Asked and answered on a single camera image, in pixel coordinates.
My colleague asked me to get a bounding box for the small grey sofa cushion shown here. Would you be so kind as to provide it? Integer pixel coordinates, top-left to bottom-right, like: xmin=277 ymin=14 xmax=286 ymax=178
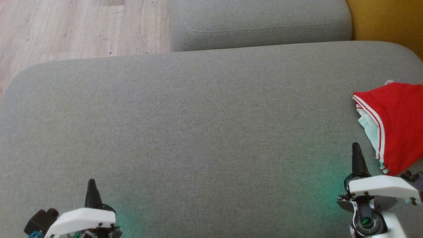
xmin=169 ymin=0 xmax=353 ymax=52

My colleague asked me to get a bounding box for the large grey sofa seat cushion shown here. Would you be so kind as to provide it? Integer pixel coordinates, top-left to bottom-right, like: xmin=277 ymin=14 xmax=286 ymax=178
xmin=0 ymin=41 xmax=423 ymax=238

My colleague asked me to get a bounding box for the red jersey with black lettering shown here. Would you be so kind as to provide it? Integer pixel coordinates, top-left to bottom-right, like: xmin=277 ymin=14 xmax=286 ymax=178
xmin=352 ymin=80 xmax=423 ymax=176

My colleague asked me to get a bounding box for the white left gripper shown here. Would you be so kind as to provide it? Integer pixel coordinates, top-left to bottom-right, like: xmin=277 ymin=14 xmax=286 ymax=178
xmin=45 ymin=179 xmax=122 ymax=238

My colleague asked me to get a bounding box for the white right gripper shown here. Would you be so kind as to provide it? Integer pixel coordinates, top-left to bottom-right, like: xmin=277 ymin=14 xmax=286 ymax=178
xmin=344 ymin=143 xmax=422 ymax=204

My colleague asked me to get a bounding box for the yellow sofa backrest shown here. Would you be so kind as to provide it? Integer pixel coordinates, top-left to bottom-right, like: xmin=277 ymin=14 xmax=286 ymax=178
xmin=345 ymin=0 xmax=423 ymax=61

